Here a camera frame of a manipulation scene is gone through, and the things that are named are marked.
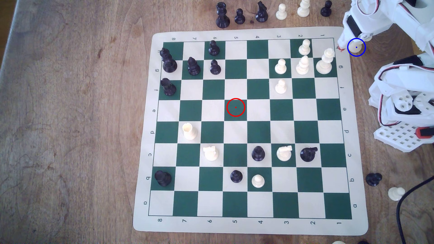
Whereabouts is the white king chess piece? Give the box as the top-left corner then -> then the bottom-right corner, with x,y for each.
316,48 -> 335,75

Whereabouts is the white rook chess piece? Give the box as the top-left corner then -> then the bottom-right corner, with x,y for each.
182,123 -> 198,141

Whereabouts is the black knight chess piece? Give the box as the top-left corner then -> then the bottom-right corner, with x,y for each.
300,147 -> 318,162
255,1 -> 269,23

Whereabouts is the white perforated base plate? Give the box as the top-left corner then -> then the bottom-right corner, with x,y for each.
373,122 -> 434,153

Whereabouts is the black king chess piece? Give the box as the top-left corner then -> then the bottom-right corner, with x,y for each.
159,47 -> 178,74

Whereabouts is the black queen chess piece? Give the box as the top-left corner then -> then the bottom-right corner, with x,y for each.
216,2 -> 231,28

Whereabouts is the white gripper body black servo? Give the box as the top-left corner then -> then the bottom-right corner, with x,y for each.
343,3 -> 373,39

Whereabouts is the white bishop chess piece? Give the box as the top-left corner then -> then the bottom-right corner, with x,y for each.
296,55 -> 310,76
297,0 -> 311,18

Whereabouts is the black cable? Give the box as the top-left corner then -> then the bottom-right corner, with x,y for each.
396,176 -> 434,244

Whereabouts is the green white chess mat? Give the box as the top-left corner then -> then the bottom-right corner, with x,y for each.
133,26 -> 369,236

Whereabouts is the white knight chess piece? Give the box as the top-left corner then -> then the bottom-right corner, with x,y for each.
276,145 -> 293,162
202,145 -> 219,161

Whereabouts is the red black clamp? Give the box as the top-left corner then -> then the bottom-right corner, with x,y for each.
415,126 -> 434,139

